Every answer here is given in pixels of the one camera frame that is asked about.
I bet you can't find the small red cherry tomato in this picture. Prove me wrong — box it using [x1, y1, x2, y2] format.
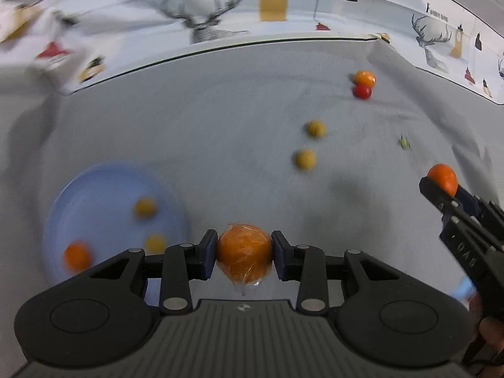
[353, 84, 372, 100]

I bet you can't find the deer print fabric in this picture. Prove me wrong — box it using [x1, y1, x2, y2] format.
[1, 0, 503, 104]

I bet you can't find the orange tangerine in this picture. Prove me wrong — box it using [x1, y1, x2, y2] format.
[427, 164, 459, 196]
[63, 241, 94, 272]

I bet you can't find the orange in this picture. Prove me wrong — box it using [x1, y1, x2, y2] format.
[216, 224, 272, 295]

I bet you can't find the yellow-green small fruit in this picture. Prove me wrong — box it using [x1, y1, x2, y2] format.
[295, 148, 317, 171]
[133, 196, 158, 219]
[306, 119, 327, 138]
[144, 234, 168, 255]

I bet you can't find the right human hand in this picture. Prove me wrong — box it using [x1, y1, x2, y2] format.
[469, 294, 504, 353]

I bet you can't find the grey cloth cover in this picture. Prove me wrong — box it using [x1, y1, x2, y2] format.
[0, 0, 504, 378]

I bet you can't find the blue plastic plate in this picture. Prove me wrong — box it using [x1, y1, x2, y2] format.
[42, 163, 190, 284]

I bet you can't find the orange fruit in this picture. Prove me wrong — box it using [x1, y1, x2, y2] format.
[354, 70, 377, 88]

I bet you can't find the green fruit stem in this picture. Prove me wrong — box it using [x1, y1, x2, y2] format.
[398, 136, 411, 149]

